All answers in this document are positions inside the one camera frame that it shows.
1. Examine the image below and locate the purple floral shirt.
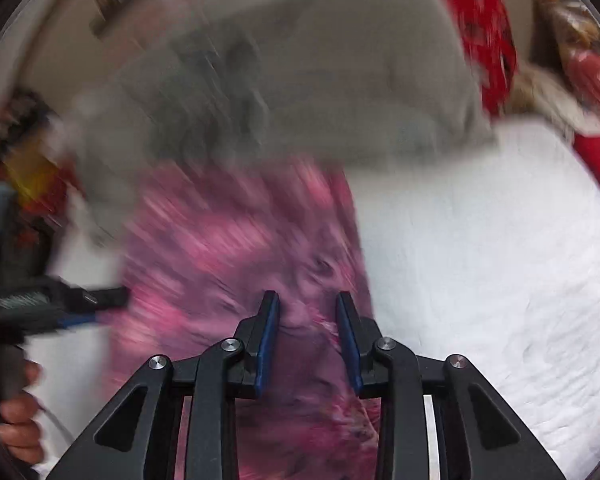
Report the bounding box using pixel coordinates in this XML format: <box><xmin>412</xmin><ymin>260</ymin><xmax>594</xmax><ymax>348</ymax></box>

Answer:
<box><xmin>102</xmin><ymin>159</ymin><xmax>379</xmax><ymax>479</ymax></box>

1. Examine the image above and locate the yellow cardboard box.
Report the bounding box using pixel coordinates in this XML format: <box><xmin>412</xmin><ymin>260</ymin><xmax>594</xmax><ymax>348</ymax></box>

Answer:
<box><xmin>4</xmin><ymin>143</ymin><xmax>59</xmax><ymax>206</ymax></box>

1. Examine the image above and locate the red patterned bedding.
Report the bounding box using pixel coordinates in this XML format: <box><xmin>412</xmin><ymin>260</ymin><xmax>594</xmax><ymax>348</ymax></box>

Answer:
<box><xmin>445</xmin><ymin>0</ymin><xmax>518</xmax><ymax>117</ymax></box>

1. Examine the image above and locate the person's left hand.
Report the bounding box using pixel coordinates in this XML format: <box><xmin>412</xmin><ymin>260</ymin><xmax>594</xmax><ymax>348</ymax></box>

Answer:
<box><xmin>0</xmin><ymin>389</ymin><xmax>45</xmax><ymax>466</ymax></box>

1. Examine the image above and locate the white quilted mattress cover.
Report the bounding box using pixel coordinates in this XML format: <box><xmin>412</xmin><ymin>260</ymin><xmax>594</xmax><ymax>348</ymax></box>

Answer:
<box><xmin>30</xmin><ymin>119</ymin><xmax>600</xmax><ymax>479</ymax></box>

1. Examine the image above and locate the grey floral pillow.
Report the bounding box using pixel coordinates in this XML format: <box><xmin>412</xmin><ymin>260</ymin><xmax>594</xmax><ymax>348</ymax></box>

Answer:
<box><xmin>71</xmin><ymin>0</ymin><xmax>494</xmax><ymax>240</ymax></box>

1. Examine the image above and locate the plastic bag of toys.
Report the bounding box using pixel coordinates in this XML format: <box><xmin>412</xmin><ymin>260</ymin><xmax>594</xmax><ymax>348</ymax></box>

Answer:
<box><xmin>508</xmin><ymin>0</ymin><xmax>600</xmax><ymax>143</ymax></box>

